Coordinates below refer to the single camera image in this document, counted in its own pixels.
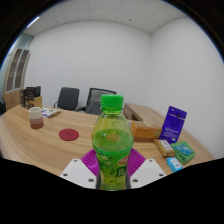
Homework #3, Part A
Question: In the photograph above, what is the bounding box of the black printed carton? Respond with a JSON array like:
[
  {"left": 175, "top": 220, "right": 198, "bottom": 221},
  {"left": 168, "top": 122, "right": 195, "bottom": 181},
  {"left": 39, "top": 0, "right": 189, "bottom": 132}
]
[
  {"left": 24, "top": 85, "right": 42, "bottom": 99},
  {"left": 19, "top": 89, "right": 28, "bottom": 108}
]

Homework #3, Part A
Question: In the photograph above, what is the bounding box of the flat round red coaster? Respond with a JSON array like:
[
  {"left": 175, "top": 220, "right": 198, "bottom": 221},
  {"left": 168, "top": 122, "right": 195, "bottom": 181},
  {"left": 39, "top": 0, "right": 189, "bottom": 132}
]
[{"left": 58, "top": 128, "right": 80, "bottom": 142}]

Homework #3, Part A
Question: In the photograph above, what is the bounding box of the small tan box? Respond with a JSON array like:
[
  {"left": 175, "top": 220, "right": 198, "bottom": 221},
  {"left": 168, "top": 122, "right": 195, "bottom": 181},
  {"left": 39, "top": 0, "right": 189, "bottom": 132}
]
[{"left": 153, "top": 138, "right": 176, "bottom": 158}]

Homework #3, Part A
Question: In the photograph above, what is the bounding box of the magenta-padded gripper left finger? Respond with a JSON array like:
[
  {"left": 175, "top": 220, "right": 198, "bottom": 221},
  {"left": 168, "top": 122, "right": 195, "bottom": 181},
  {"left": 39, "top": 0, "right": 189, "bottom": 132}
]
[{"left": 59, "top": 148, "right": 101, "bottom": 190}]

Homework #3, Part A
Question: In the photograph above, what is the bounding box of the ceiling light panel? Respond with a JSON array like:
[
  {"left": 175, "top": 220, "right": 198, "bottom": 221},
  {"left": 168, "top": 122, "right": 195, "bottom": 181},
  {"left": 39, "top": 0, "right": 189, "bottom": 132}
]
[{"left": 26, "top": 16, "right": 40, "bottom": 29}]

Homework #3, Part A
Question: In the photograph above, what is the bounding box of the wooden shelf unit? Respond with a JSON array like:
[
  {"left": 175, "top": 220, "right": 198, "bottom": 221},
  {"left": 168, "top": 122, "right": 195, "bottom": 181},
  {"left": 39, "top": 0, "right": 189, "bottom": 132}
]
[{"left": 3, "top": 48, "right": 33, "bottom": 111}]

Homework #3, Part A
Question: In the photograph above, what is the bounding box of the grey mesh office chair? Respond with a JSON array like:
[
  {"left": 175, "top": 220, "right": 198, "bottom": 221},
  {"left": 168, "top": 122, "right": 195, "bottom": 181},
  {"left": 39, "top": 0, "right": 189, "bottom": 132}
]
[{"left": 75, "top": 87, "right": 118, "bottom": 116}]

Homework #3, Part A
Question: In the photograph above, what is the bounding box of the black office chair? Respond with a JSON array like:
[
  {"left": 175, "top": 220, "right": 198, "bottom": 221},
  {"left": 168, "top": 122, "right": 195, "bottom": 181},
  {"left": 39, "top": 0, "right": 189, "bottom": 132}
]
[{"left": 53, "top": 87, "right": 81, "bottom": 112}]

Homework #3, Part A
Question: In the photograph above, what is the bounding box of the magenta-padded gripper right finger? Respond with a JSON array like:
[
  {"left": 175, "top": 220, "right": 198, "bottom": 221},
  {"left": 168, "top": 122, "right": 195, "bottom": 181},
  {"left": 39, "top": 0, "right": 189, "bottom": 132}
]
[{"left": 126, "top": 148, "right": 168, "bottom": 190}]

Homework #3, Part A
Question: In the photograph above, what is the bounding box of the purple pouch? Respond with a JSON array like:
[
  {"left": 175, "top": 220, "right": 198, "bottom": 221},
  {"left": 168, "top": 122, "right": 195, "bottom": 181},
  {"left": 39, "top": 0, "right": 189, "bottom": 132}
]
[{"left": 158, "top": 105, "right": 188, "bottom": 144}]

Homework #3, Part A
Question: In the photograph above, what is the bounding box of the orange box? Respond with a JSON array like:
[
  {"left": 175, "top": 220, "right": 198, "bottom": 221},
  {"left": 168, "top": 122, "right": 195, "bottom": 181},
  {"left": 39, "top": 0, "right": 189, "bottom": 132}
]
[{"left": 130, "top": 120, "right": 164, "bottom": 144}]

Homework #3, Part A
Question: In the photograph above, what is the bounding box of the green drink bottle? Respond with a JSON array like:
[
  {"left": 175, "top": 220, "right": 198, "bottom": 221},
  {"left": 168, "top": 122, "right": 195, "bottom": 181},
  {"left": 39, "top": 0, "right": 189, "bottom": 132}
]
[{"left": 91, "top": 94, "right": 135, "bottom": 192}]

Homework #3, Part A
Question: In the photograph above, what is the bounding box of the wooden side desk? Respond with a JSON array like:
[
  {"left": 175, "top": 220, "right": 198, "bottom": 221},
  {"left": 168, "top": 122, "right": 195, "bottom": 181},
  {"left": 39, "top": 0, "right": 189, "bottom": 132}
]
[{"left": 123, "top": 102, "right": 168, "bottom": 126}]

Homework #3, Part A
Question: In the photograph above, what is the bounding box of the white and brown ribbed mug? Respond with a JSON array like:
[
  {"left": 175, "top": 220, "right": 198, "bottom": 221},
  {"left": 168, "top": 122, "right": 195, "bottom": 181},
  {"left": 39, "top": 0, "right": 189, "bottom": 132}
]
[{"left": 28, "top": 106, "right": 45, "bottom": 130}]

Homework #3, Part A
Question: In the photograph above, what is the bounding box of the green packet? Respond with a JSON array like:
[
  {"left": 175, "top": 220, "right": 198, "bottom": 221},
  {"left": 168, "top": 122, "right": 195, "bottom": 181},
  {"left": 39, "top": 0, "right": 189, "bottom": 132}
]
[{"left": 170, "top": 140, "right": 196, "bottom": 164}]

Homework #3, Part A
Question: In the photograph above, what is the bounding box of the white sticker sheet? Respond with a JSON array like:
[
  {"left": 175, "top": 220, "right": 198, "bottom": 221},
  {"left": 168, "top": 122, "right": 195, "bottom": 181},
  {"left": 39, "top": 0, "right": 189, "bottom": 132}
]
[{"left": 41, "top": 107, "right": 62, "bottom": 118}]

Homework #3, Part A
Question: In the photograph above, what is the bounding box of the brown and black carton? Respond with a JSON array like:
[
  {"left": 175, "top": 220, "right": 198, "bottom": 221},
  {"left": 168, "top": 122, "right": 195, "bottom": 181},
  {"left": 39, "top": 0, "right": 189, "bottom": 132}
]
[{"left": 23, "top": 95, "right": 43, "bottom": 110}]

